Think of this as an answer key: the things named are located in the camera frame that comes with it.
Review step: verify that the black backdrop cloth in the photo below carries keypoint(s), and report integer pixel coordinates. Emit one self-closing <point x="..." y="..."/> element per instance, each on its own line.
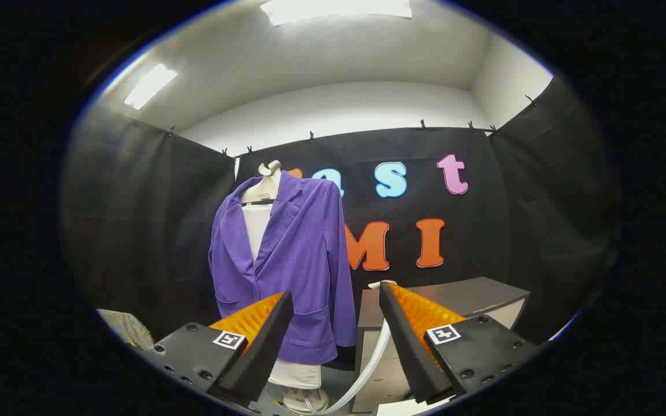
<point x="483" y="242"/>

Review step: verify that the white paper sheet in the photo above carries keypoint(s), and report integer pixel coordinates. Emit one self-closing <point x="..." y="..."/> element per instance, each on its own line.
<point x="402" y="408"/>

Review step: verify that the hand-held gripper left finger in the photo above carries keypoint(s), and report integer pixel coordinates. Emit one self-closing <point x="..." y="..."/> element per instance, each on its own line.
<point x="263" y="346"/>

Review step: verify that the yellow patterned cloth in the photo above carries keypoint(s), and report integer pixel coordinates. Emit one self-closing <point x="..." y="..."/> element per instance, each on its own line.
<point x="128" y="329"/>

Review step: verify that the grey cabinet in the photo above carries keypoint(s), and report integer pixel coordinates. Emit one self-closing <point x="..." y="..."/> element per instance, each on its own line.
<point x="472" y="294"/>

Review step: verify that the white garment steamer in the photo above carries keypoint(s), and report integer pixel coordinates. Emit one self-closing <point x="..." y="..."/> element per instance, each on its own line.
<point x="376" y="358"/>

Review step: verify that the cream clothes hanger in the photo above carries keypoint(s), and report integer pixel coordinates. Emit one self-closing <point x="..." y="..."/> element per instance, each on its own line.
<point x="263" y="185"/>

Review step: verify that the short ceiling light panel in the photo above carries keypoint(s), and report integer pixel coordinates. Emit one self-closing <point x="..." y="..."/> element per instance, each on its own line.
<point x="150" y="86"/>

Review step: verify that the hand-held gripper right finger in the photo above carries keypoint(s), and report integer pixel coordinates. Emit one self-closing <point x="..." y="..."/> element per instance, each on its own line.
<point x="408" y="352"/>

